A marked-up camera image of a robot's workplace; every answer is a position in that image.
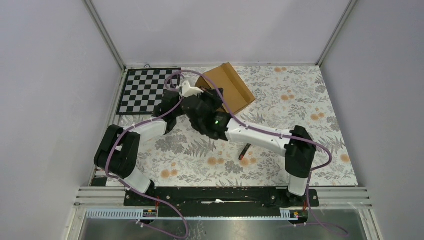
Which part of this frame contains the brown cardboard express box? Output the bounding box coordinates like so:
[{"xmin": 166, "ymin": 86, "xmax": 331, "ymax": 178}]
[{"xmin": 203, "ymin": 63, "xmax": 256, "ymax": 114}]

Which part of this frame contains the red black utility knife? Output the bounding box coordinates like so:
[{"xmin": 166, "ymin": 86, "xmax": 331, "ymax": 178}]
[{"xmin": 238, "ymin": 143, "xmax": 251, "ymax": 161}]

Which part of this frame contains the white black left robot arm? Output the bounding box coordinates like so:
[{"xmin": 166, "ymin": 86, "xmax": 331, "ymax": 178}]
[{"xmin": 93, "ymin": 90, "xmax": 183, "ymax": 206}]

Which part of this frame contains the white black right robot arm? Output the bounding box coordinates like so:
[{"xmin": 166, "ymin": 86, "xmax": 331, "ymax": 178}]
[{"xmin": 179, "ymin": 85, "xmax": 317, "ymax": 206}]

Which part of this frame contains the black white checkerboard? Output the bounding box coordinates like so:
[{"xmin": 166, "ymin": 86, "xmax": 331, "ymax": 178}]
[{"xmin": 116, "ymin": 67, "xmax": 181, "ymax": 116}]

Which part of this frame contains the floral patterned table mat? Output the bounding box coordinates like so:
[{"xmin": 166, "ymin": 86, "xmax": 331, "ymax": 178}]
[{"xmin": 136, "ymin": 66, "xmax": 358, "ymax": 187}]

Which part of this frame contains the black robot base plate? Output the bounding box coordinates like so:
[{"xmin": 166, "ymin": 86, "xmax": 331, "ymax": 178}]
[{"xmin": 123, "ymin": 186, "xmax": 320, "ymax": 218}]

